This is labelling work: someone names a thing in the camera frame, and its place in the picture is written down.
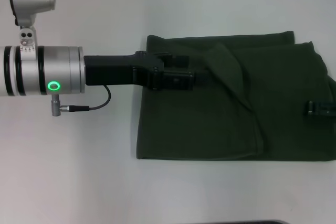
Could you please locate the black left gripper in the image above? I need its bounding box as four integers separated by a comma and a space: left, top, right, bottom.
83, 50, 211, 91

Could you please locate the dark green FREE! t-shirt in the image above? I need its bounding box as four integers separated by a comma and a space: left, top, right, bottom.
136, 30, 336, 162

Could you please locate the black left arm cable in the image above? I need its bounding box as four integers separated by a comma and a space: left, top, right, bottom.
59, 84, 112, 112

